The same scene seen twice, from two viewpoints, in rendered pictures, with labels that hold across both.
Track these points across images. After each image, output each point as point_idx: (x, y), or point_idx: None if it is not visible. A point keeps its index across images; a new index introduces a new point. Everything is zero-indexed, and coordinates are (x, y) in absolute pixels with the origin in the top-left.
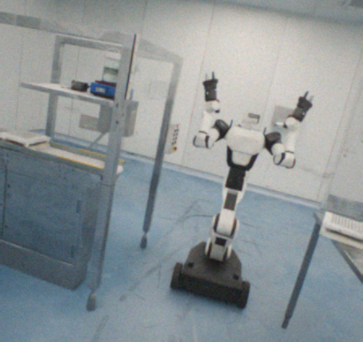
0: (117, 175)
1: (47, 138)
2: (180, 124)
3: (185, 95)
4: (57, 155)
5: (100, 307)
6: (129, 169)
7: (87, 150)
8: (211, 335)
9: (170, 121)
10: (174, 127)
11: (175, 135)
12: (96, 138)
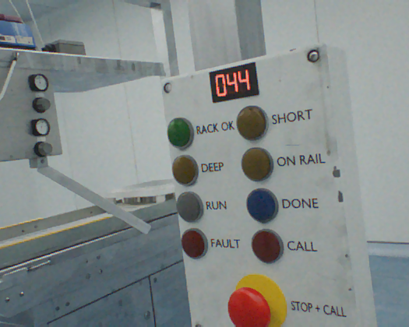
0: None
1: (149, 192)
2: (298, 56)
3: None
4: (40, 217)
5: None
6: None
7: (135, 226)
8: None
9: (230, 59)
10: (164, 105)
11: (242, 179)
12: (80, 187)
